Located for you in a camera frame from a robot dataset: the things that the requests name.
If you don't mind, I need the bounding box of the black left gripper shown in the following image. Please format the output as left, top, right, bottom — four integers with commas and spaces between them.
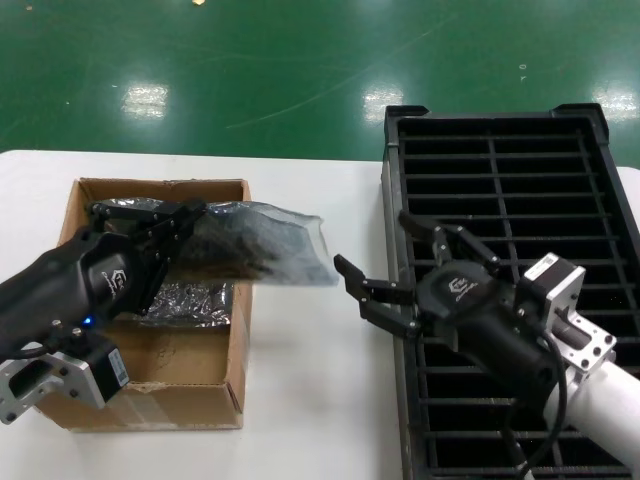
0, 197, 209, 362

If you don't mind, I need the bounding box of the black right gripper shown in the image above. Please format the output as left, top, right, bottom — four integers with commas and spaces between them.
332, 211, 557, 417

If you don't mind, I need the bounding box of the grey translucent antistatic bag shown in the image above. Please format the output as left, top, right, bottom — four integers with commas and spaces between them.
174, 199, 332, 290

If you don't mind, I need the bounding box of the black slotted plastic container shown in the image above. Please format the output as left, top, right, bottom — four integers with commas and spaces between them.
378, 102, 640, 480

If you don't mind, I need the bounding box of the bagged graphics card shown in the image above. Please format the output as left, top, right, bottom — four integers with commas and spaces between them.
135, 279, 237, 329

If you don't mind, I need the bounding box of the brown cardboard box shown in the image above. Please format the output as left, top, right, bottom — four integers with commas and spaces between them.
30, 177, 259, 432

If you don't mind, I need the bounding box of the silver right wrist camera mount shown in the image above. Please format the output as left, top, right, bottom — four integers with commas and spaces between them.
517, 252, 619, 389

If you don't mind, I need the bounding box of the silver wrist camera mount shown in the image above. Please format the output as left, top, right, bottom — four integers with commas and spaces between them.
0, 327, 130, 426
517, 252, 619, 389

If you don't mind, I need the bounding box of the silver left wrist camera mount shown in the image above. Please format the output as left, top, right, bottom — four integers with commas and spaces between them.
0, 327, 130, 426

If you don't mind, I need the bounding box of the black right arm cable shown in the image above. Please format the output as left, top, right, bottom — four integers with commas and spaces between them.
502, 294, 571, 480

